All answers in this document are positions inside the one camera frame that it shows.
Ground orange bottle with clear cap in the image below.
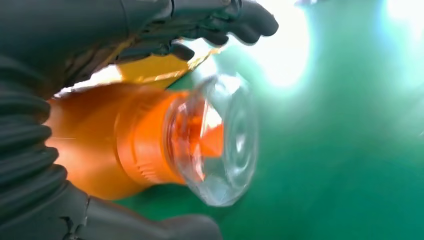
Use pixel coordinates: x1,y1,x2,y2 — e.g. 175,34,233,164
44,74,259,208

